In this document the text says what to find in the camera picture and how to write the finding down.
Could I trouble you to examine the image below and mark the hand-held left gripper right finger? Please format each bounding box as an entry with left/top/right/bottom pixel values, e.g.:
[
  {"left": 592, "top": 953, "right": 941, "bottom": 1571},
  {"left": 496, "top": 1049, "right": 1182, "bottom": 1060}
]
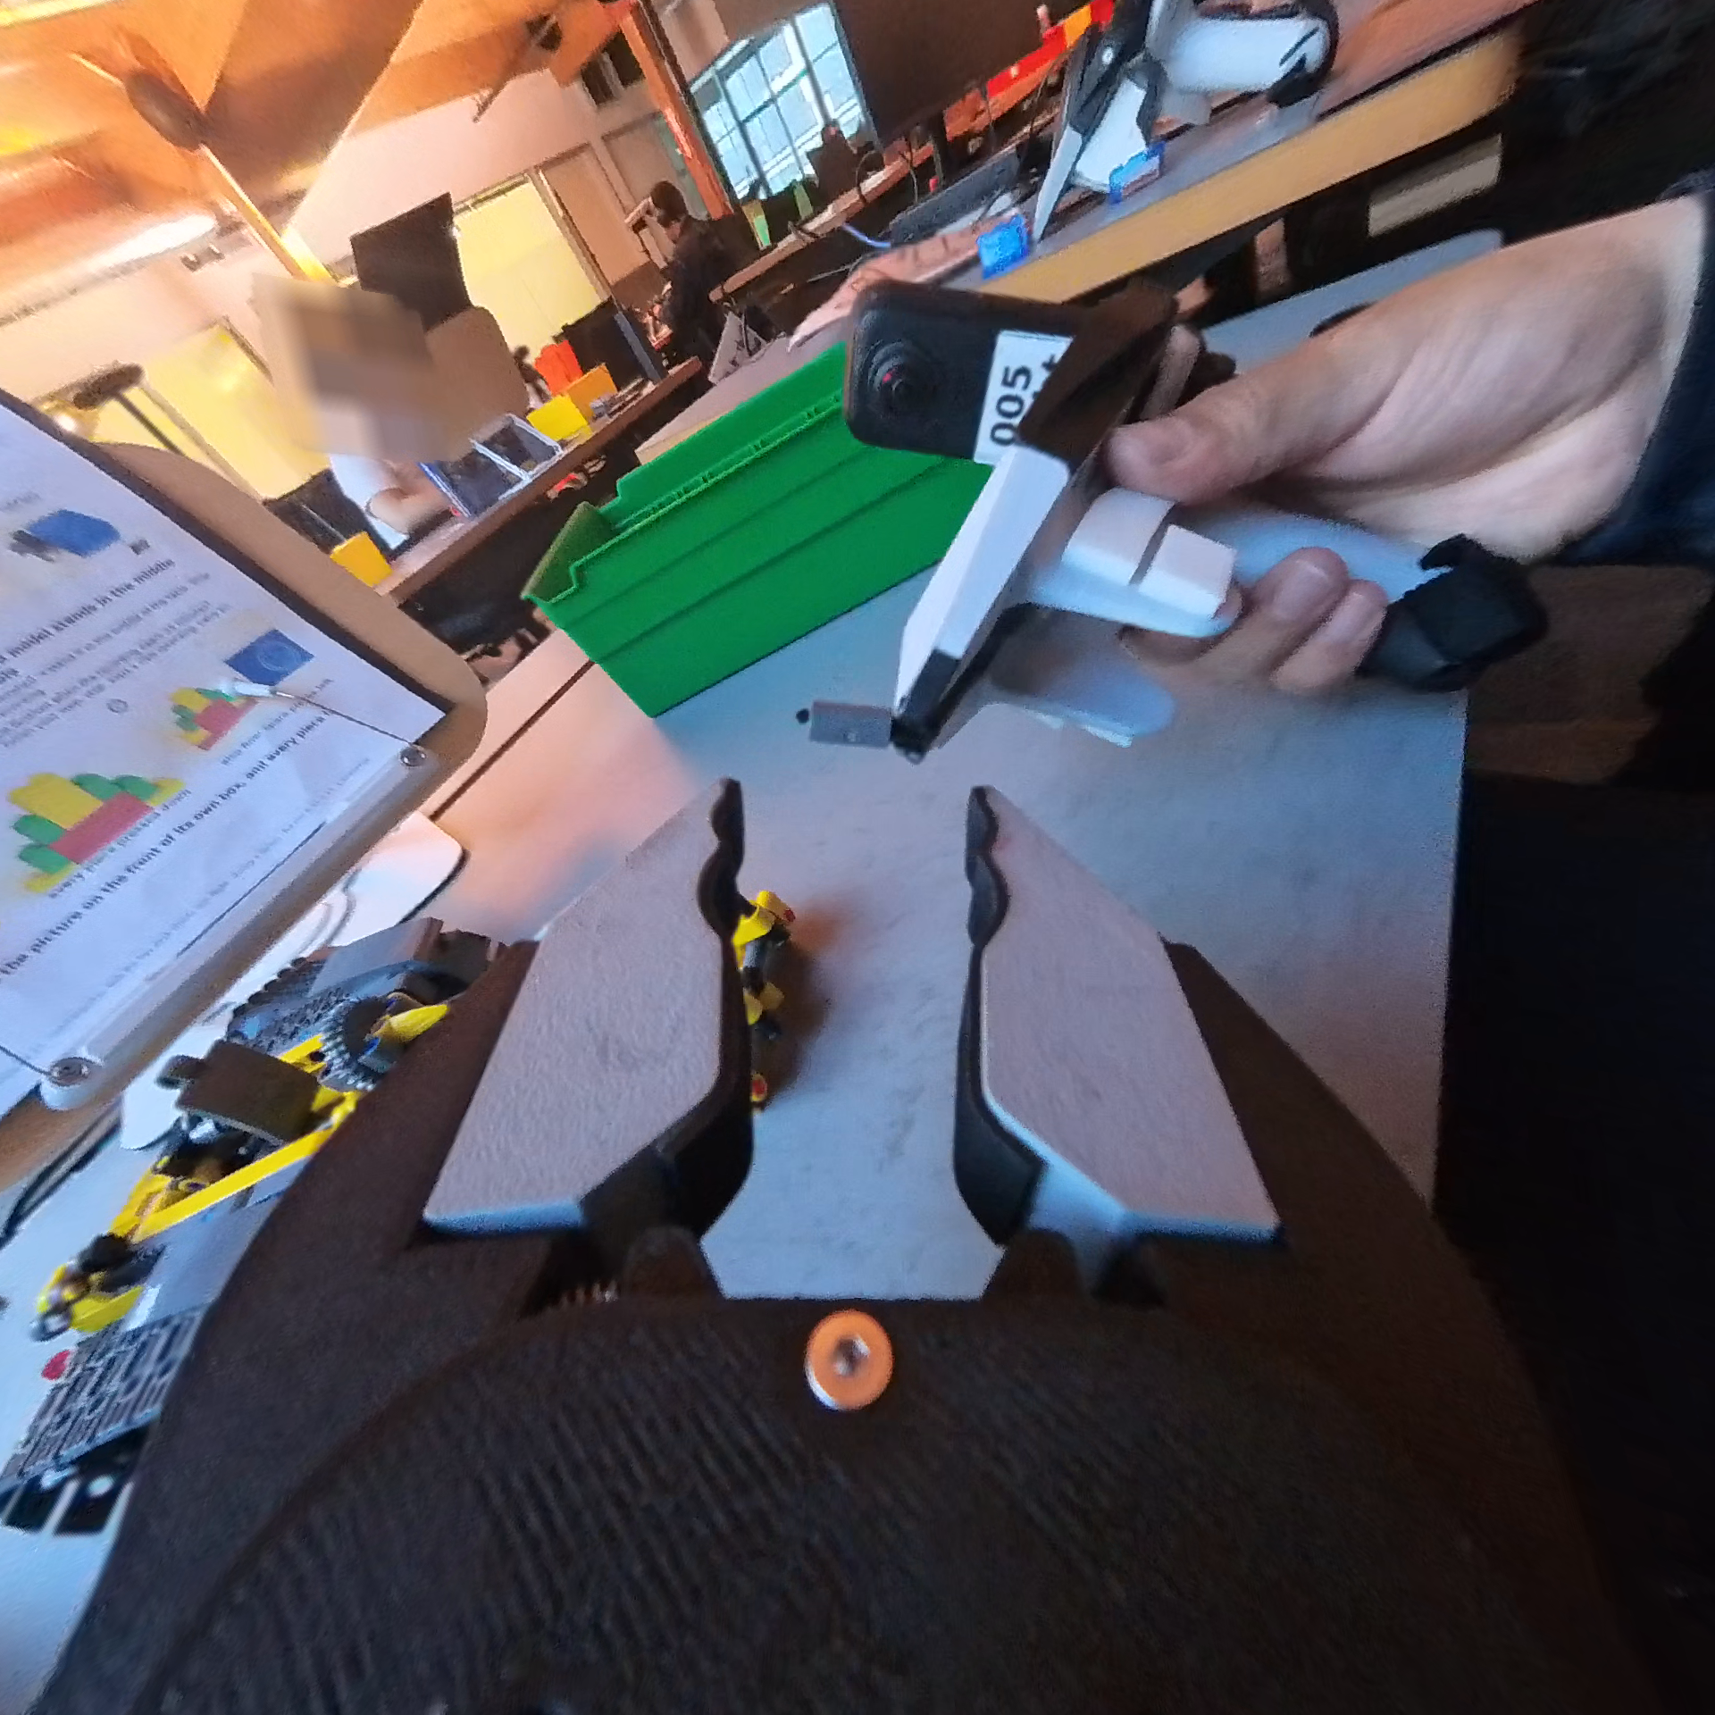
[{"left": 953, "top": 785, "right": 1280, "bottom": 1298}]

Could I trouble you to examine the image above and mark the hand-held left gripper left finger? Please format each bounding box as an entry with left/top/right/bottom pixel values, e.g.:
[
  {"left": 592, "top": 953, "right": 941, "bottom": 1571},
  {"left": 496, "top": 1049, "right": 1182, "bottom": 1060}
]
[{"left": 423, "top": 780, "right": 755, "bottom": 1242}]

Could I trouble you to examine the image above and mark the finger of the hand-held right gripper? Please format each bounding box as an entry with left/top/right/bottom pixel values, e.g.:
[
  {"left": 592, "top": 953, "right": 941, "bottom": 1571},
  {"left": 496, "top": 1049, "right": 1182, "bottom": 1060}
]
[{"left": 887, "top": 449, "right": 1076, "bottom": 767}]

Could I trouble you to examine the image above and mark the yellow toy brick assembly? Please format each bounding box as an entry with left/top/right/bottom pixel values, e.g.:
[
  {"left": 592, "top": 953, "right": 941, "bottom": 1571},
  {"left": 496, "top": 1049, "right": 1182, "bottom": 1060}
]
[{"left": 728, "top": 889, "right": 798, "bottom": 1116}]

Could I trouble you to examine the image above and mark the person's right forearm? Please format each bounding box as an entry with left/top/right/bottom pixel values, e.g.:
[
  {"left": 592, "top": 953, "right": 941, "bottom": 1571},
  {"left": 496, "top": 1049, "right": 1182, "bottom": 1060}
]
[{"left": 1559, "top": 181, "right": 1715, "bottom": 569}]

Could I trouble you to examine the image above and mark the grey desk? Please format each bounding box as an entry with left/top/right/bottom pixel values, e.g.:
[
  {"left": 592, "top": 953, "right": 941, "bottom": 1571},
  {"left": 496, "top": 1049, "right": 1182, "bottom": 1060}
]
[{"left": 0, "top": 228, "right": 1505, "bottom": 1715}]

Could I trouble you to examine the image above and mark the person's right hand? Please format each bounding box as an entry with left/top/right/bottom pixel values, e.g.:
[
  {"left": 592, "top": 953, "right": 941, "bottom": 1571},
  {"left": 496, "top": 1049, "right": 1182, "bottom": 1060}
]
[{"left": 1103, "top": 199, "right": 1705, "bottom": 696}]

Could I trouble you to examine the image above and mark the patterned paper sheet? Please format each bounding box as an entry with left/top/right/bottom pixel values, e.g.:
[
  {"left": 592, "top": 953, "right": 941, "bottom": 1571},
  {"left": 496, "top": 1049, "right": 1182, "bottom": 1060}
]
[{"left": 799, "top": 235, "right": 996, "bottom": 328}]

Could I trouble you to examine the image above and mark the green plastic bin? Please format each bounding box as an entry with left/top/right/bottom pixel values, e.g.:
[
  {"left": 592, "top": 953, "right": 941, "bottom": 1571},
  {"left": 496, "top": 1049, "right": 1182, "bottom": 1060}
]
[{"left": 519, "top": 346, "right": 996, "bottom": 719}]

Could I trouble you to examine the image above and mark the grey yellow toy brick vehicle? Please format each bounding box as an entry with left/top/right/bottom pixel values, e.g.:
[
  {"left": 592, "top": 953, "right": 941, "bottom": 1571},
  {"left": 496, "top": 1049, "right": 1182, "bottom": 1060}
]
[{"left": 0, "top": 917, "right": 540, "bottom": 1539}]

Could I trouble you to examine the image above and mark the black upright panel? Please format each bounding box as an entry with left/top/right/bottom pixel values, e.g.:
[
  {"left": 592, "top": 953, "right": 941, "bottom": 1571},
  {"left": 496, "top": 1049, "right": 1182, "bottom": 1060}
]
[{"left": 830, "top": 0, "right": 1055, "bottom": 146}]

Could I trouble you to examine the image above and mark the yellow storage box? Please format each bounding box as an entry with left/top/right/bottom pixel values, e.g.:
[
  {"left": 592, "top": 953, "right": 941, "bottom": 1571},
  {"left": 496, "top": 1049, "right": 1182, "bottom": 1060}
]
[{"left": 528, "top": 369, "right": 621, "bottom": 447}]

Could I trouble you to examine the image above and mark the idle hand-held gripper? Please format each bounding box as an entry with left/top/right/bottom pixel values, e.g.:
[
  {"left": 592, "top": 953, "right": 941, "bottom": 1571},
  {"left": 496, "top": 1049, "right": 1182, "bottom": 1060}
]
[{"left": 1028, "top": 0, "right": 1344, "bottom": 247}]

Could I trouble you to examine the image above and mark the wood-edged grey table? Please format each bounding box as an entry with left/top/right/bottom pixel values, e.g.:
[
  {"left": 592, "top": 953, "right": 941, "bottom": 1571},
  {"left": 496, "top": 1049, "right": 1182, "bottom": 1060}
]
[{"left": 639, "top": 24, "right": 1532, "bottom": 447}]

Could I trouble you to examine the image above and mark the dark wooden table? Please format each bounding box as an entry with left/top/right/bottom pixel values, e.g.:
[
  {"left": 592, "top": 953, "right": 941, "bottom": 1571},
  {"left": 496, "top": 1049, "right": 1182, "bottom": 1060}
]
[{"left": 378, "top": 353, "right": 707, "bottom": 608}]

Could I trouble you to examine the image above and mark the clear acrylic box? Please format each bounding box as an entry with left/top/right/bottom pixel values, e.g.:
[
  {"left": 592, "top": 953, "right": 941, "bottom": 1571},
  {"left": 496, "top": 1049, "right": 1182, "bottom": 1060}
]
[{"left": 424, "top": 413, "right": 567, "bottom": 521}]

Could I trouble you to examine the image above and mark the person's dark clothed body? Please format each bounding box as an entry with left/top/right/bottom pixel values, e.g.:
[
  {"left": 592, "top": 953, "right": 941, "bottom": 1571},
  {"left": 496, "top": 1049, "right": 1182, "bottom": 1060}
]
[{"left": 1430, "top": 564, "right": 1715, "bottom": 1715}]

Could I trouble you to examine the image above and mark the printed instruction sheet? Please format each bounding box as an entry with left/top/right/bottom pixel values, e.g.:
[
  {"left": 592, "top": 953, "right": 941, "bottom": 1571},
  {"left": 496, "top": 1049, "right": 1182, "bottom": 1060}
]
[{"left": 0, "top": 403, "right": 446, "bottom": 1078}]

